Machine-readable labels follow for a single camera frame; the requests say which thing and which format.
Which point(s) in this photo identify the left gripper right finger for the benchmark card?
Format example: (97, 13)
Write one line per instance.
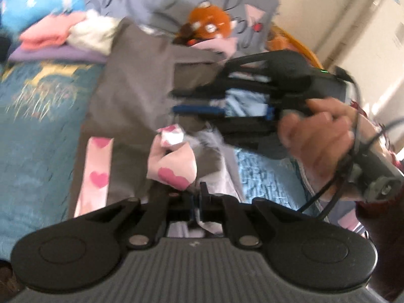
(228, 212)

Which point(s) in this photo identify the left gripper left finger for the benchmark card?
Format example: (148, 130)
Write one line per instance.
(165, 206)

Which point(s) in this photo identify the grey garment with pink cuffs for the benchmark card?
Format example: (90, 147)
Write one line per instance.
(131, 102)

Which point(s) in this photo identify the person right hand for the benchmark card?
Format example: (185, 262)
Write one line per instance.
(320, 141)

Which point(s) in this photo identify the light blue garment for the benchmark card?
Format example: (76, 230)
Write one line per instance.
(243, 103)

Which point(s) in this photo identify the pink cloth under plush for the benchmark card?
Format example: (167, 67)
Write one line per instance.
(227, 46)

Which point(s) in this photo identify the orange plastic bag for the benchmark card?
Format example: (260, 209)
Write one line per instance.
(278, 40)

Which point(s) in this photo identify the yellow flat board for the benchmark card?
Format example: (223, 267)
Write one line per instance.
(309, 55)

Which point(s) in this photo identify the red panda plush toy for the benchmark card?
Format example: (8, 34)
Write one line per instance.
(205, 22)

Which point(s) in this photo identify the blue floral quilted blanket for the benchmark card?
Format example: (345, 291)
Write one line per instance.
(42, 107)

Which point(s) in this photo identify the folded white garment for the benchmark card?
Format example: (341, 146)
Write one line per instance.
(95, 33)

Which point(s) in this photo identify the folded purple garment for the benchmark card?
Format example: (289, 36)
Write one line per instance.
(63, 53)

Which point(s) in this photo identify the folded coral pink garment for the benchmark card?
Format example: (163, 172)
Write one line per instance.
(52, 30)

